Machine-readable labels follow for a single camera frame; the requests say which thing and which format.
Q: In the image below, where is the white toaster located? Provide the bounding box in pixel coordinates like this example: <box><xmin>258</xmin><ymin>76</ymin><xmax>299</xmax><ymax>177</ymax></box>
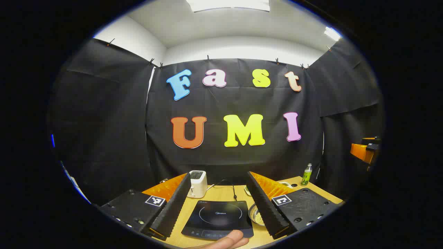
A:
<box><xmin>187</xmin><ymin>170</ymin><xmax>208</xmax><ymax>199</ymax></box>

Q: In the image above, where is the black backdrop cloth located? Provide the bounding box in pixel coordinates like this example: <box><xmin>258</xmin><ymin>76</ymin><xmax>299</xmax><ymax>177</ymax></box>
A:
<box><xmin>48</xmin><ymin>37</ymin><xmax>385</xmax><ymax>206</ymax></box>

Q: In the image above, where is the stainless steel pot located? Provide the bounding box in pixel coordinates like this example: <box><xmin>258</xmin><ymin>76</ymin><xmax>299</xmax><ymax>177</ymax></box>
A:
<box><xmin>248</xmin><ymin>203</ymin><xmax>266</xmax><ymax>227</ymax></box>

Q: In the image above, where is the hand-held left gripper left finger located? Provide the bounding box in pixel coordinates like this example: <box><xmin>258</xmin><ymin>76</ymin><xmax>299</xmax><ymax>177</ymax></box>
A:
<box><xmin>98</xmin><ymin>172</ymin><xmax>192</xmax><ymax>241</ymax></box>

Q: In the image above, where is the large ceiling light panel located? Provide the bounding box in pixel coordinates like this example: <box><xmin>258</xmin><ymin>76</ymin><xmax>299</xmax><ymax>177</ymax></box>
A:
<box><xmin>186</xmin><ymin>0</ymin><xmax>270</xmax><ymax>13</ymax></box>

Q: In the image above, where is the black induction cooktop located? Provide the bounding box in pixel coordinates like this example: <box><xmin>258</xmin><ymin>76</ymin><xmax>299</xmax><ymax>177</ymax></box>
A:
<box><xmin>181</xmin><ymin>200</ymin><xmax>254</xmax><ymax>241</ymax></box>

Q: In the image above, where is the small ceiling light panel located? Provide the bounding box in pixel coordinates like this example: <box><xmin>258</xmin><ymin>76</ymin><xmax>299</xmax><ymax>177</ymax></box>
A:
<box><xmin>324</xmin><ymin>27</ymin><xmax>342</xmax><ymax>42</ymax></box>

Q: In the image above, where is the green label drink bottle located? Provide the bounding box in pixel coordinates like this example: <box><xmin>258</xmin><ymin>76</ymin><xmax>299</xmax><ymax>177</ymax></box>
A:
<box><xmin>300</xmin><ymin>163</ymin><xmax>313</xmax><ymax>186</ymax></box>

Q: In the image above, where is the black power cable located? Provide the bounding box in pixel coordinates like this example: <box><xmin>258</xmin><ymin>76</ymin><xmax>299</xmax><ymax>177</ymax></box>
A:
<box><xmin>207</xmin><ymin>179</ymin><xmax>238</xmax><ymax>202</ymax></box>

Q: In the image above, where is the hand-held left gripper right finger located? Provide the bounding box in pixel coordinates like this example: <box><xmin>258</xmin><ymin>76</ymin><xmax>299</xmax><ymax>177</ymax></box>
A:
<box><xmin>246</xmin><ymin>171</ymin><xmax>341</xmax><ymax>240</ymax></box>

